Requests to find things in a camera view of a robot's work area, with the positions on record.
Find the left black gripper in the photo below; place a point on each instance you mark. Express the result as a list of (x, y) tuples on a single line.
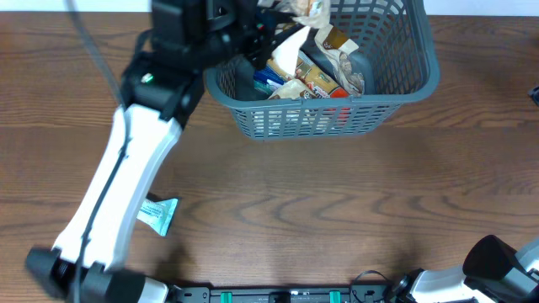
[(264, 34)]

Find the cream snack pouch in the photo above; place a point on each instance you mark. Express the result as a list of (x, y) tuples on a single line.
[(293, 89), (294, 20), (337, 48)]

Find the San Remo spaghetti packet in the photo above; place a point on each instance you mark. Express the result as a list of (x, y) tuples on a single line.
[(312, 76)]

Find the grey plastic slotted basket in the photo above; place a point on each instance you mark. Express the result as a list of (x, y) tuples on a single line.
[(392, 63)]

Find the teal flushable wipes packet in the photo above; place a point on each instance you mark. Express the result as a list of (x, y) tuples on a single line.
[(158, 214)]

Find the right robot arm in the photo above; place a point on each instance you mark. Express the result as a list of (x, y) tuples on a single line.
[(493, 271)]

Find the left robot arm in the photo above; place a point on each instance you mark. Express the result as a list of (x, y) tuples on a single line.
[(156, 95)]

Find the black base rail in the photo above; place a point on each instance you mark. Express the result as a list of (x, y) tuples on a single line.
[(361, 290)]

